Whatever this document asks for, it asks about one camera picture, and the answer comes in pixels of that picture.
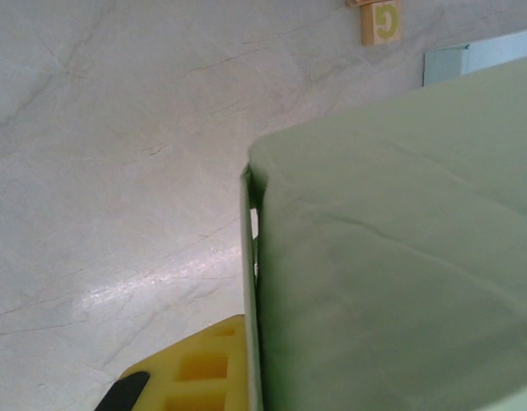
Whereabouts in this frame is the light blue paper box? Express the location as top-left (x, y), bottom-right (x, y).
top-left (423, 27), bottom-right (527, 89)

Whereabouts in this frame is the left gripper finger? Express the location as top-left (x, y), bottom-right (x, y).
top-left (94, 314), bottom-right (247, 411)

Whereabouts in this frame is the wooden block with green letter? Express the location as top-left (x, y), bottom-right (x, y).
top-left (359, 0), bottom-right (405, 47)

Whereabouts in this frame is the light green paper box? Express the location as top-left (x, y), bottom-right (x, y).
top-left (240, 53), bottom-right (527, 411)

